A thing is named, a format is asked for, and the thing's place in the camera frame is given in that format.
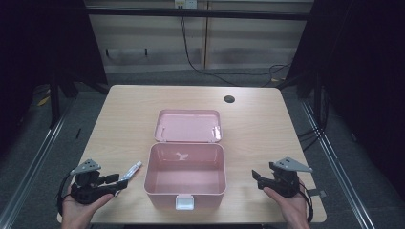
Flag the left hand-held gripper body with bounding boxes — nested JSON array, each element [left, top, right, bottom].
[[70, 158, 120, 205]]

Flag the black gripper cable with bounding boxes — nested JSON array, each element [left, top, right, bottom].
[[55, 172, 76, 218], [298, 181, 315, 223]]

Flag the person's left hand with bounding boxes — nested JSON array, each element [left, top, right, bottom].
[[60, 186, 115, 229]]

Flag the white marker pen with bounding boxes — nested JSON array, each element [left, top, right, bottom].
[[117, 160, 143, 184]]

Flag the black horizontal frame bar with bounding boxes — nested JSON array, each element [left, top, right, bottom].
[[85, 7, 315, 22]]

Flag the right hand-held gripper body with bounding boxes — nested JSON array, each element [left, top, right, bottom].
[[268, 156, 314, 198]]

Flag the black floor cables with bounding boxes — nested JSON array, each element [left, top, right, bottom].
[[296, 85, 330, 153]]

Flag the pink plastic storage box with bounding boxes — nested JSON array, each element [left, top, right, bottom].
[[143, 109, 228, 212]]

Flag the dark curtain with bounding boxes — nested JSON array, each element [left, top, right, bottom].
[[286, 0, 405, 192], [0, 0, 109, 154]]

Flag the person's right hand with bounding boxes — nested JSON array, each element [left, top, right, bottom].
[[263, 183, 312, 229]]

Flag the black metal stand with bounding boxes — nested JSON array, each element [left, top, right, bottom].
[[48, 71, 62, 130]]

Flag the grey tape strip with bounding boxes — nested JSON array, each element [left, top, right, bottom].
[[307, 188, 328, 198]]

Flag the yellow floor tape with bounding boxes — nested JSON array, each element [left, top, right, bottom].
[[36, 94, 52, 108]]

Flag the metal floor rail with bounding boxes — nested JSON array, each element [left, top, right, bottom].
[[0, 96, 77, 229], [300, 100, 377, 229]]

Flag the white wall socket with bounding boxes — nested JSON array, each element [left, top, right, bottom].
[[174, 0, 199, 10]]

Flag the long black wall cable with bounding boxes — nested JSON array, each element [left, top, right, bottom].
[[179, 14, 291, 88]]

